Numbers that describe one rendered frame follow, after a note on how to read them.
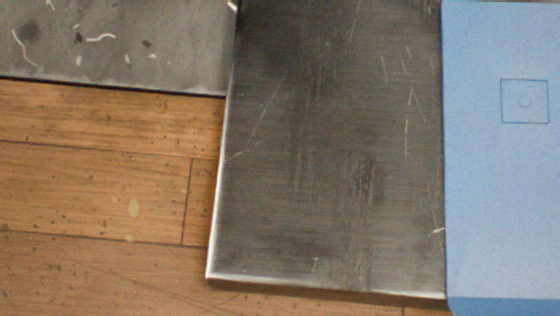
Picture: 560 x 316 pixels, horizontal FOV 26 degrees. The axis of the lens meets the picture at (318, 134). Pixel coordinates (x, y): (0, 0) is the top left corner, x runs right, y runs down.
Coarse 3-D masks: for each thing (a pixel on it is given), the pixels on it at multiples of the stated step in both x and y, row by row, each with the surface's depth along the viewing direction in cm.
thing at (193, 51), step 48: (0, 0) 57; (96, 0) 57; (144, 0) 57; (192, 0) 57; (0, 48) 56; (48, 48) 56; (96, 48) 56; (144, 48) 56; (192, 48) 56; (192, 96) 56
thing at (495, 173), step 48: (480, 48) 54; (528, 48) 54; (480, 96) 53; (480, 144) 53; (528, 144) 53; (480, 192) 52; (528, 192) 52; (480, 240) 51; (528, 240) 51; (480, 288) 50; (528, 288) 51
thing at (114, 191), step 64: (0, 128) 55; (64, 128) 55; (128, 128) 55; (192, 128) 55; (0, 192) 54; (64, 192) 54; (128, 192) 54; (192, 192) 54; (0, 256) 53; (64, 256) 53; (128, 256) 53; (192, 256) 53
